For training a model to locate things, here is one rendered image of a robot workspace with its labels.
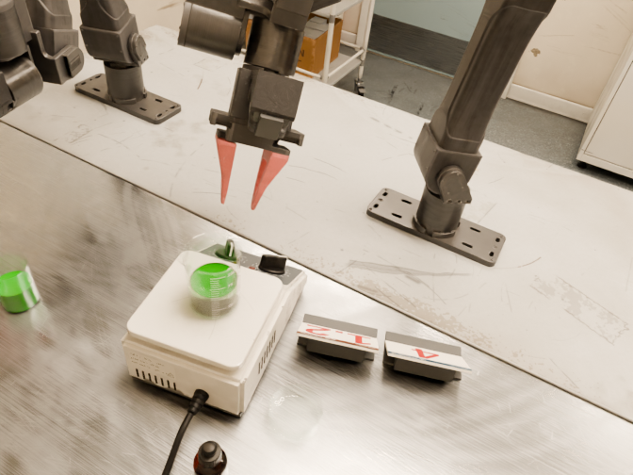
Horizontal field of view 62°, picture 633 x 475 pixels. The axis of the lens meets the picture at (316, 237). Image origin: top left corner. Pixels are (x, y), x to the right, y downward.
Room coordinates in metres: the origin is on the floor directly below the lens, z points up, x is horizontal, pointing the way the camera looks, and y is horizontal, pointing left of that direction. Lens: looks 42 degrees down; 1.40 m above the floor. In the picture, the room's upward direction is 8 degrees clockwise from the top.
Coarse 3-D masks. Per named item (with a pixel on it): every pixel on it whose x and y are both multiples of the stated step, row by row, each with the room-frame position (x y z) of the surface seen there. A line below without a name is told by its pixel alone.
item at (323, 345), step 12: (300, 324) 0.38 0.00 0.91; (312, 324) 0.39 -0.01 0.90; (324, 324) 0.39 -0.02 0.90; (336, 324) 0.39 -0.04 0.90; (348, 324) 0.39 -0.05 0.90; (300, 336) 0.37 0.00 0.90; (312, 336) 0.34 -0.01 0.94; (372, 336) 0.38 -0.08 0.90; (312, 348) 0.35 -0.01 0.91; (324, 348) 0.35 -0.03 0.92; (336, 348) 0.35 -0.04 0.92; (348, 348) 0.35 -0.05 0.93; (360, 348) 0.34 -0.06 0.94; (360, 360) 0.34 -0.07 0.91; (372, 360) 0.35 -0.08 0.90
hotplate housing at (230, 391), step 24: (288, 288) 0.39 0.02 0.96; (288, 312) 0.38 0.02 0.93; (264, 336) 0.32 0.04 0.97; (144, 360) 0.28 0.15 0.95; (168, 360) 0.27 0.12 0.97; (192, 360) 0.27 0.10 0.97; (264, 360) 0.31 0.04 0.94; (168, 384) 0.27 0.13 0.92; (192, 384) 0.27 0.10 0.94; (216, 384) 0.26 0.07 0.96; (240, 384) 0.26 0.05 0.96; (192, 408) 0.25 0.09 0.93; (216, 408) 0.27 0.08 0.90; (240, 408) 0.26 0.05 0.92
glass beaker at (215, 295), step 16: (192, 240) 0.35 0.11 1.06; (208, 240) 0.36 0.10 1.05; (224, 240) 0.36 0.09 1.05; (176, 256) 0.32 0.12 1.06; (192, 256) 0.34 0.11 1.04; (208, 256) 0.36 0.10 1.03; (224, 256) 0.36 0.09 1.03; (240, 256) 0.33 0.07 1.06; (192, 272) 0.31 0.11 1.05; (208, 272) 0.31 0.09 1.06; (224, 272) 0.31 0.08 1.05; (192, 288) 0.31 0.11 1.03; (208, 288) 0.31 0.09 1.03; (224, 288) 0.31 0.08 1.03; (192, 304) 0.32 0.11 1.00; (208, 304) 0.31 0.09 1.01; (224, 304) 0.31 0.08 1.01
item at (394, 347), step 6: (390, 342) 0.37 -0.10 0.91; (390, 348) 0.35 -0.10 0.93; (396, 348) 0.36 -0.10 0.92; (402, 348) 0.36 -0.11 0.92; (408, 348) 0.36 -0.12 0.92; (414, 348) 0.37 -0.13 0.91; (408, 354) 0.34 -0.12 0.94; (414, 354) 0.34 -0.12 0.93; (420, 354) 0.35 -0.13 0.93; (426, 354) 0.35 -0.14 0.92; (432, 354) 0.36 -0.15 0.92; (438, 354) 0.36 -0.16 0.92; (444, 354) 0.37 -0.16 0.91; (438, 360) 0.34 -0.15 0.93; (444, 360) 0.34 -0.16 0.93; (450, 360) 0.35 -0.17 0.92; (456, 360) 0.35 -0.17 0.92; (462, 360) 0.36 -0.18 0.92; (462, 366) 0.34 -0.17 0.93
